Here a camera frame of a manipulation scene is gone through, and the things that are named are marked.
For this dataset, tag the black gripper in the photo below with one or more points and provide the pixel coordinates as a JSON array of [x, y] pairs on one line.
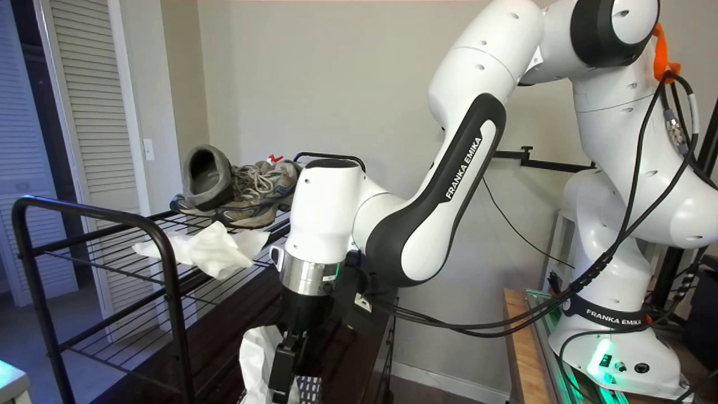
[[307, 323]]

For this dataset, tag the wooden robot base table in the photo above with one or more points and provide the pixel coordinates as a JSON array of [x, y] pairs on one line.
[[537, 378]]

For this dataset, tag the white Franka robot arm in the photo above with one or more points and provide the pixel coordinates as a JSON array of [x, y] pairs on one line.
[[638, 184]]

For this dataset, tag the white crumpled tissue on rack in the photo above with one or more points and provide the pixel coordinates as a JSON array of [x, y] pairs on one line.
[[216, 249]]

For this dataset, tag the dark wooden dresser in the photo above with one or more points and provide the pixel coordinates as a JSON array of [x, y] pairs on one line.
[[345, 349]]

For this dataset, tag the grey laced sneaker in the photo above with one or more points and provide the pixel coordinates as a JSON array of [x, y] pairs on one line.
[[259, 195]]

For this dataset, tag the grey suede slipper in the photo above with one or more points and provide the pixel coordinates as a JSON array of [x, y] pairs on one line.
[[209, 177]]

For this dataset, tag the white louvered closet door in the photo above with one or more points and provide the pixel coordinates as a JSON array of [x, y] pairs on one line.
[[85, 79]]

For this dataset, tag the black metal wire rack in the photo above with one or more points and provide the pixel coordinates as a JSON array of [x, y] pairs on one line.
[[162, 300]]

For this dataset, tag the white light switch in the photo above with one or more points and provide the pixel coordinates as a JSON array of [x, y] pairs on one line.
[[149, 150]]

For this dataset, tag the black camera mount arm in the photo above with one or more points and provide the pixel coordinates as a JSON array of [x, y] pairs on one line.
[[524, 156]]

